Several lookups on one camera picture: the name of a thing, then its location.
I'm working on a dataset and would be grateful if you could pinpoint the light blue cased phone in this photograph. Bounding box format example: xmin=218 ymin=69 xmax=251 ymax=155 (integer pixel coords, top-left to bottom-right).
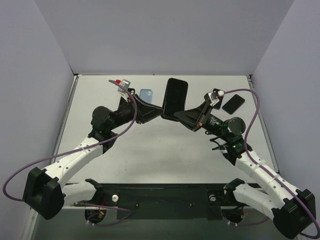
xmin=139 ymin=89 xmax=153 ymax=104

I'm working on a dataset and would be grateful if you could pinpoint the blue phone black screen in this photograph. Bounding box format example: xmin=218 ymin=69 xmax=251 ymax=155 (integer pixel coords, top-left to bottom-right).
xmin=213 ymin=88 xmax=224 ymax=110

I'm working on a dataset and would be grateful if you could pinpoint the black phone from blue case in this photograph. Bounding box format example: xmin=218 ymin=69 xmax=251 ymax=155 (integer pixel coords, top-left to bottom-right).
xmin=222 ymin=94 xmax=246 ymax=115

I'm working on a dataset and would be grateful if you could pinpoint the black phone case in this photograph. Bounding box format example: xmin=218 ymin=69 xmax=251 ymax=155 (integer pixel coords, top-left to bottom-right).
xmin=161 ymin=107 xmax=182 ymax=122
xmin=127 ymin=87 xmax=136 ymax=96

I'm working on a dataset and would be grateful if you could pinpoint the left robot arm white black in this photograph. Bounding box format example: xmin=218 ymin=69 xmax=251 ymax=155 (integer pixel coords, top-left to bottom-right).
xmin=22 ymin=94 xmax=164 ymax=220

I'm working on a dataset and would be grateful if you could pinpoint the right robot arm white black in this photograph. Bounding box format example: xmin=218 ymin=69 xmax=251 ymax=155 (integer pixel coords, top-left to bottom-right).
xmin=174 ymin=103 xmax=316 ymax=239

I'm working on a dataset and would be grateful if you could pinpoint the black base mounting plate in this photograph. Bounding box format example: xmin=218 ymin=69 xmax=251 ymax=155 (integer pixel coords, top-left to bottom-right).
xmin=77 ymin=181 xmax=245 ymax=223

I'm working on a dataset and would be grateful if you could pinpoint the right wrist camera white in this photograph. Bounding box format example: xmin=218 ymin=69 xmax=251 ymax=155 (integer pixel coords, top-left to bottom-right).
xmin=204 ymin=91 xmax=219 ymax=108

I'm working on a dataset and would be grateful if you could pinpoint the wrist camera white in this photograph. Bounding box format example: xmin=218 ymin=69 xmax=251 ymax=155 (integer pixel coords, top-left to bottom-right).
xmin=204 ymin=91 xmax=219 ymax=108
xmin=116 ymin=79 xmax=131 ymax=100

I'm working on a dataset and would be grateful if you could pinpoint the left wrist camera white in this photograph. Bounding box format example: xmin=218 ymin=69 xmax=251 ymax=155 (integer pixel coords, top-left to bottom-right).
xmin=116 ymin=79 xmax=131 ymax=100

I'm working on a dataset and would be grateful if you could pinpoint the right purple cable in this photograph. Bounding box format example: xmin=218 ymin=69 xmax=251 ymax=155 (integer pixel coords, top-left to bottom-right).
xmin=217 ymin=88 xmax=317 ymax=238

